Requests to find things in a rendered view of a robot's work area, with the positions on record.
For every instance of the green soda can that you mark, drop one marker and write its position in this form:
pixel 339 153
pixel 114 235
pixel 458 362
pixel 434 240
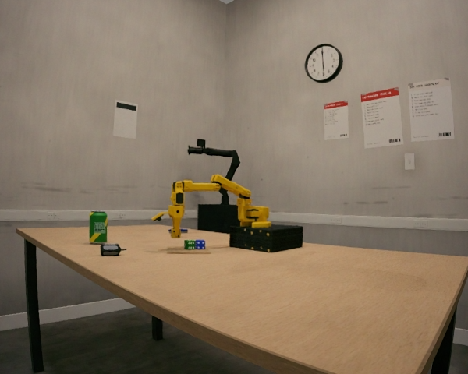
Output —
pixel 98 227

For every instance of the blue die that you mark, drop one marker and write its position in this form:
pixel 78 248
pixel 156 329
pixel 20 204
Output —
pixel 200 244

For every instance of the green die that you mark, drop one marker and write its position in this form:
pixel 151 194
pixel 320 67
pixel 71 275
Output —
pixel 189 244

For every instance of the yellow die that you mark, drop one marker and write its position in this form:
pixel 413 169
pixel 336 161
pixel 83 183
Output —
pixel 173 235

